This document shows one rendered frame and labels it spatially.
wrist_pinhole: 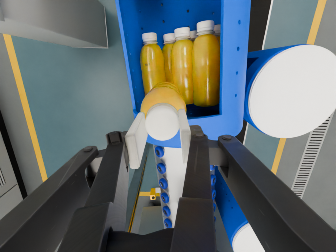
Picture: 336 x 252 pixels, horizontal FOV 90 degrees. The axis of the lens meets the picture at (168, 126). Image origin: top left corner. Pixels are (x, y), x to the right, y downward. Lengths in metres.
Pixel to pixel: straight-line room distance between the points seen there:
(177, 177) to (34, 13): 0.84
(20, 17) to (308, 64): 0.92
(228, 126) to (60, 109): 1.68
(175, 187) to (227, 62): 0.60
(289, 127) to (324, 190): 2.07
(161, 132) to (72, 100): 1.64
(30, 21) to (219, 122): 0.76
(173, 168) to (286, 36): 1.46
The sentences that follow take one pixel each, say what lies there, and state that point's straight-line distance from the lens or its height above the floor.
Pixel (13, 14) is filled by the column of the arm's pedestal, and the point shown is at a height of 0.91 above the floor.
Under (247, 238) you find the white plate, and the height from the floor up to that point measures 1.04.
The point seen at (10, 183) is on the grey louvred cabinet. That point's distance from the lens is 2.35.
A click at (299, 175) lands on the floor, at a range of 2.38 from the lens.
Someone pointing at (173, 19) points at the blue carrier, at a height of 0.96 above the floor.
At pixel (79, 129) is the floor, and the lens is 1.86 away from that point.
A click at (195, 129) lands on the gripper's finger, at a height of 1.40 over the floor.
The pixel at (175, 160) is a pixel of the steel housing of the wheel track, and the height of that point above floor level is 0.93.
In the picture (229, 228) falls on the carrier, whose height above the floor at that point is 0.98.
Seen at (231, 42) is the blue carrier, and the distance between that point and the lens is 0.34.
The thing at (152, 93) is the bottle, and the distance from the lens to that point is 0.23.
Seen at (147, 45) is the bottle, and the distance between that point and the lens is 0.49.
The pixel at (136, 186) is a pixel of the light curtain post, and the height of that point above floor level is 0.64.
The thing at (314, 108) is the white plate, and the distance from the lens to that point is 0.68.
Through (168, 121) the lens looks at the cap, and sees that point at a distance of 0.19.
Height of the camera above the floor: 1.54
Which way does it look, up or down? 70 degrees down
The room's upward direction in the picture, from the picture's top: 180 degrees counter-clockwise
